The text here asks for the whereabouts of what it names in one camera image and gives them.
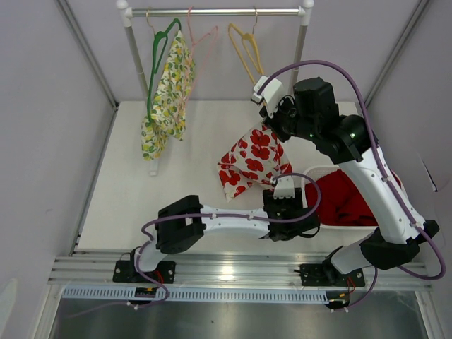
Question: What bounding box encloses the pink hanger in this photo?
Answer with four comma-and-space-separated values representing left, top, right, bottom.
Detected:
177, 6, 219, 126

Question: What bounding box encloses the aluminium mounting rail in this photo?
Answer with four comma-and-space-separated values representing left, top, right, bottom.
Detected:
47, 251, 432, 291

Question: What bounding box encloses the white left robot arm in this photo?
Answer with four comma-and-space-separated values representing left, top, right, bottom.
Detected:
128, 188, 321, 283

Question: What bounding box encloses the green hanger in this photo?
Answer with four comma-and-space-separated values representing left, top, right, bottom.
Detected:
145, 7, 182, 124

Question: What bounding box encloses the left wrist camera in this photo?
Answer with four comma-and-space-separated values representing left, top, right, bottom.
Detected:
271, 176, 295, 199

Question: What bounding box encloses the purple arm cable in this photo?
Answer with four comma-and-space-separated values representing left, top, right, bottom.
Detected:
136, 172, 322, 319
256, 59, 446, 314

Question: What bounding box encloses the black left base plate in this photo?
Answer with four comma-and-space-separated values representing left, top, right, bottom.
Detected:
112, 260, 176, 284

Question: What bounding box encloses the yellow hanger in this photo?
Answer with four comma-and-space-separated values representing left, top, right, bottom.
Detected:
227, 7, 264, 85

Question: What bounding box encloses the white clothes rack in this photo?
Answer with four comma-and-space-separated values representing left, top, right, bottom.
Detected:
114, 0, 314, 177

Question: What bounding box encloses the lemon print skirt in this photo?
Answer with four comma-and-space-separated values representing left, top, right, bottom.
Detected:
141, 30, 195, 161

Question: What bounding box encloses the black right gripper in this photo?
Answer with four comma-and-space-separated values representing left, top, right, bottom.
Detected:
260, 94, 319, 143

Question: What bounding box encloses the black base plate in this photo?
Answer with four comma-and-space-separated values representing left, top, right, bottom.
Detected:
112, 260, 176, 284
294, 263, 366, 287

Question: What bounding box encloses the red poppy print cloth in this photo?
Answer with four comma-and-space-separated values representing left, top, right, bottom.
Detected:
217, 123, 292, 201

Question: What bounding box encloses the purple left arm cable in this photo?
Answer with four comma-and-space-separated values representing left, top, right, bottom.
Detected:
136, 172, 322, 319

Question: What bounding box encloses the white slotted cable duct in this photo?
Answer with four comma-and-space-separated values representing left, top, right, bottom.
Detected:
62, 285, 329, 304

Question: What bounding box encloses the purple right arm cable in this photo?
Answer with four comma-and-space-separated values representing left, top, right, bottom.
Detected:
256, 59, 446, 314

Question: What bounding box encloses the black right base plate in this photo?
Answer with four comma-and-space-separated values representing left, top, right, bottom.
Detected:
294, 263, 366, 287

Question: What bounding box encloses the white laundry basket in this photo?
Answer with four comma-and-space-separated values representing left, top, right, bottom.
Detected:
300, 165, 379, 231

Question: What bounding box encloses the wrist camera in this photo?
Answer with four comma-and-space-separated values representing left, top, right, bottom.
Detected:
251, 76, 285, 118
271, 176, 295, 199

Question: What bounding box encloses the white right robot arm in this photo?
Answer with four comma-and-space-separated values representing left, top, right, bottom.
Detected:
253, 76, 439, 285

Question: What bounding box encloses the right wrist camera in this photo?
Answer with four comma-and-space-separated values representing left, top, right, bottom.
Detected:
251, 76, 285, 118

